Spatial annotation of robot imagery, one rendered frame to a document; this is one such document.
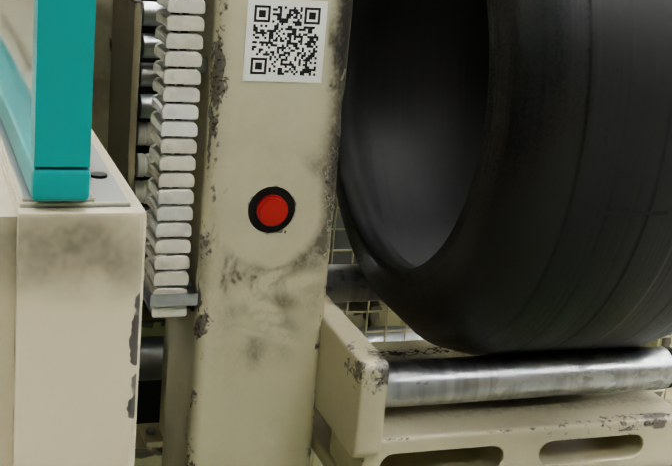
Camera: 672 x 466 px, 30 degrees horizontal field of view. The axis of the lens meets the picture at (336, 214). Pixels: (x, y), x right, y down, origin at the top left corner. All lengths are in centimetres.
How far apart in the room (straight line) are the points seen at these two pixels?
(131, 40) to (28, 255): 111
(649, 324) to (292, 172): 37
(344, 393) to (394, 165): 44
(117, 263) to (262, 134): 73
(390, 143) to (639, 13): 56
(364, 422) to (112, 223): 75
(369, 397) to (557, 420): 22
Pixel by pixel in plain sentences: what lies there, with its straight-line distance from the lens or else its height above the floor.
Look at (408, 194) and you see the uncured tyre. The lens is 154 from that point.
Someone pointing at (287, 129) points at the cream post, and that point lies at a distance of 116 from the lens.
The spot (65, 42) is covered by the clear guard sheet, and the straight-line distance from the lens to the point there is 41.
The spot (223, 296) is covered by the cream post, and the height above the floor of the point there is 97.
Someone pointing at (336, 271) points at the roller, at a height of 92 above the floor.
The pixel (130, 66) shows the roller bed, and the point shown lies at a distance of 153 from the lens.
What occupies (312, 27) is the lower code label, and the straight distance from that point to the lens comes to 115.
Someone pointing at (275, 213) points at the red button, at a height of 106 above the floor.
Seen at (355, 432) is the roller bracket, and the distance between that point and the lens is 117.
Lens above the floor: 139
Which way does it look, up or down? 16 degrees down
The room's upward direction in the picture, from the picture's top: 5 degrees clockwise
